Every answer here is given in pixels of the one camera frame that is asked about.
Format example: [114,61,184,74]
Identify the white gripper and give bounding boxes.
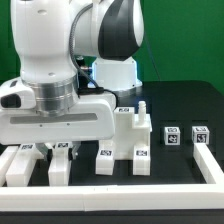
[0,79,116,161]

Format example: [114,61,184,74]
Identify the white U-shaped border fence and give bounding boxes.
[0,143,224,212]

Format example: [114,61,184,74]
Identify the white cube nut right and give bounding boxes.
[192,126,210,144]

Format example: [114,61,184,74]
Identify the black cables at base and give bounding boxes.
[75,56,93,73]

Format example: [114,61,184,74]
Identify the white cube nut left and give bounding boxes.
[164,127,180,145]

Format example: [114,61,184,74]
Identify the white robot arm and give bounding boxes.
[0,0,144,145]

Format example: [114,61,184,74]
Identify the white chair back frame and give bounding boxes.
[6,142,73,187]

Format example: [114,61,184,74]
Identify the white chair seat block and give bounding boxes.
[113,101,152,160]

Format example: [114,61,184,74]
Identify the white cube nut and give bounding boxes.
[192,126,210,144]
[164,127,180,145]

